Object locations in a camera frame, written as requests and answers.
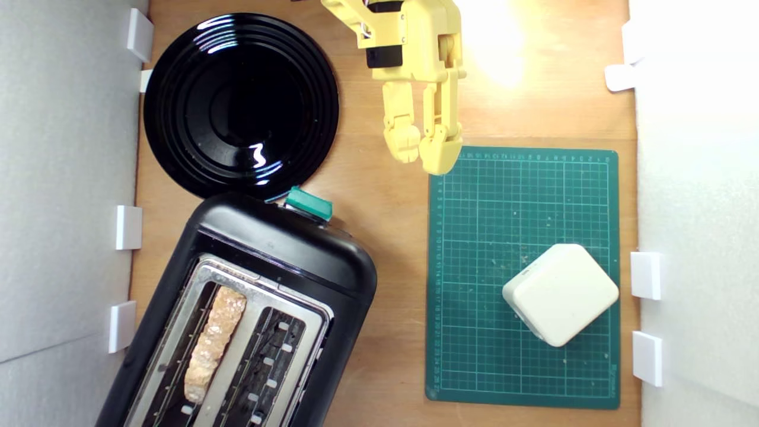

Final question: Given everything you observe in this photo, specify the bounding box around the green cutting mat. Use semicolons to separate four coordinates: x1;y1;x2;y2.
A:
425;145;621;410

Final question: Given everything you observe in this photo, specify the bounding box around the black plate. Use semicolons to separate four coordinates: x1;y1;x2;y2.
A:
143;12;340;200

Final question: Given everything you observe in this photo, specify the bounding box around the white block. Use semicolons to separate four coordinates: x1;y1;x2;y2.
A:
502;243;620;348

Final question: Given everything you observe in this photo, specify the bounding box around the green toaster lever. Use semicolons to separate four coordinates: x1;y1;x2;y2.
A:
285;186;334;222

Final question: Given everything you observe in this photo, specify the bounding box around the black two-slot toaster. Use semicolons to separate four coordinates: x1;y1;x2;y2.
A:
95;191;378;427

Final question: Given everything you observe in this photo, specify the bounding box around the brown bread slice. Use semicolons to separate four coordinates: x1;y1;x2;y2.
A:
184;286;247;405

